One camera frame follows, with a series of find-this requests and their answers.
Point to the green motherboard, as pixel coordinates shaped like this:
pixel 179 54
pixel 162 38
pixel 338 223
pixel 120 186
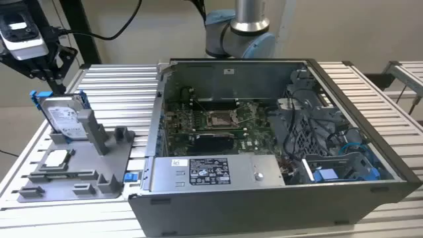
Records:
pixel 184 124

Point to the grey disk bay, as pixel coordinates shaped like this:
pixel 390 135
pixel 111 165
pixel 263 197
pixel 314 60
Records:
pixel 350 161

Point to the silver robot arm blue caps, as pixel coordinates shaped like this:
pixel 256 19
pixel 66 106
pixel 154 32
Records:
pixel 238 29

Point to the thin locking lever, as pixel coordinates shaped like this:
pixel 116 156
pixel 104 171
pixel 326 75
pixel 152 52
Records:
pixel 247 120

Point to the silver thumb screw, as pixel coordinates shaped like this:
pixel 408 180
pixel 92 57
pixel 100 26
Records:
pixel 259 176

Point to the white upright profile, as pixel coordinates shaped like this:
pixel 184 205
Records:
pixel 286 27

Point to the metal slat side table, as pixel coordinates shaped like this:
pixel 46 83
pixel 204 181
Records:
pixel 406 72

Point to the green RAM stick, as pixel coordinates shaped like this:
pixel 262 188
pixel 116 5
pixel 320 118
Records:
pixel 66 176

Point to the silver CPU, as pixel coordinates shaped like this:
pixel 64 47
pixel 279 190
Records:
pixel 58 158

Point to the hard disk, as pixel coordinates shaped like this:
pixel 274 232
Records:
pixel 63 116

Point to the black upright post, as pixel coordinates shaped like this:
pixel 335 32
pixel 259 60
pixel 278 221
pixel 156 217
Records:
pixel 83 29

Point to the dark grey PC case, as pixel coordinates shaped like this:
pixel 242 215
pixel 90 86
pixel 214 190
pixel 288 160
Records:
pixel 264 210

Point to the silver power supply unit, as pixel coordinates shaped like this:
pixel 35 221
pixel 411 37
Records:
pixel 238 173

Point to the grey perforated drive cage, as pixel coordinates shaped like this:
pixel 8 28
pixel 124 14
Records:
pixel 310 134

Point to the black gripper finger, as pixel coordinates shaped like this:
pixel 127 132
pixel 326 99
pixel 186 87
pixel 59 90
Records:
pixel 58 86
pixel 20 67

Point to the blue case latch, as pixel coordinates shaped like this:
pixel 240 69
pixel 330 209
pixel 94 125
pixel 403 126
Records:
pixel 130 177

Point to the blue carrier in bay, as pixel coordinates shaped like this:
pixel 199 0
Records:
pixel 326 175

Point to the white case label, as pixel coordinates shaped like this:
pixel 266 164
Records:
pixel 228 71

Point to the black box under table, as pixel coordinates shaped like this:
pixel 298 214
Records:
pixel 379 81

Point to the black power supply label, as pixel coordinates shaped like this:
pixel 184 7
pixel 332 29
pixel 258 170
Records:
pixel 210 171

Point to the grey parts rack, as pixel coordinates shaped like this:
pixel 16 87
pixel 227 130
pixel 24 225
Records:
pixel 83 171

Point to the black RAM slot bank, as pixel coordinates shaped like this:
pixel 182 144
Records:
pixel 218 101

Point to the black graphics card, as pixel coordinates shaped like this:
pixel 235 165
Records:
pixel 212 143

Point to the CPU socket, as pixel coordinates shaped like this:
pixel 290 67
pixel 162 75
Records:
pixel 219 120

